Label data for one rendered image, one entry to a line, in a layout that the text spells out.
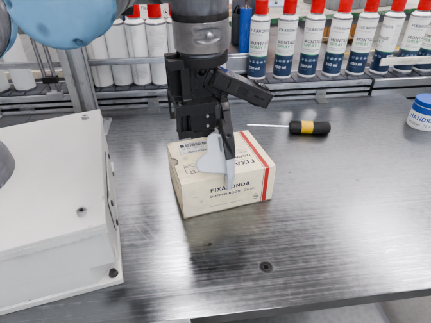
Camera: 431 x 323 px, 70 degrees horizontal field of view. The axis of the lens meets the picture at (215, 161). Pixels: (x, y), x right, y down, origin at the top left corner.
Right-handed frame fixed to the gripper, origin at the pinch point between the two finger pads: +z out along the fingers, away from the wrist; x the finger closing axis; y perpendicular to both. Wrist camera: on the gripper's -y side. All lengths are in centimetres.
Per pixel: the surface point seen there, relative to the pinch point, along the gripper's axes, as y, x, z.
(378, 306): -53, 6, 68
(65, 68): 24.5, -29.0, -10.8
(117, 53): 13.4, -41.8, -9.0
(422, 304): -85, 3, 90
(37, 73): 35, -51, -3
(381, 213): -24.1, 14.9, 5.9
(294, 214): -9.8, 10.6, 5.6
